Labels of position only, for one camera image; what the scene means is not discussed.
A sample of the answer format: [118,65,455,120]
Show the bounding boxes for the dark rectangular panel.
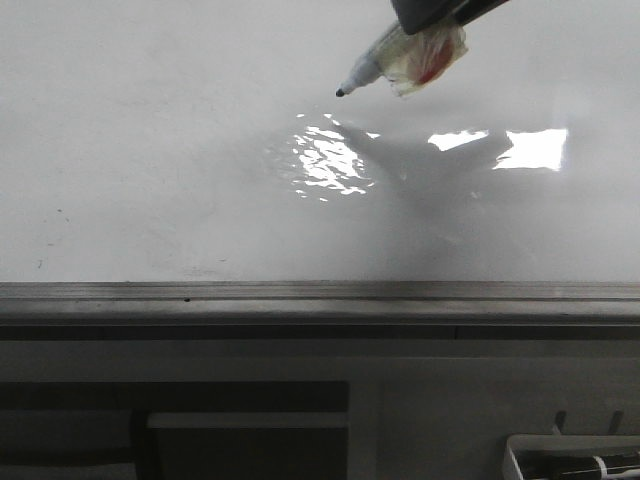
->
[1,381,349,479]

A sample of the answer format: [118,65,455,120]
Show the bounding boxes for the taped whiteboard marker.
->
[335,16,467,98]

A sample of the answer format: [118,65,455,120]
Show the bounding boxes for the black marker in basket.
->
[520,452,639,480]

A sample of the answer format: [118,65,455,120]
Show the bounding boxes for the grey aluminium whiteboard tray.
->
[1,281,639,340]

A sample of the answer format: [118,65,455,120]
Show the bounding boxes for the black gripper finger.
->
[391,0,507,35]

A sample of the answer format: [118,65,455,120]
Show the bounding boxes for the white plastic marker basket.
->
[502,434,639,479]

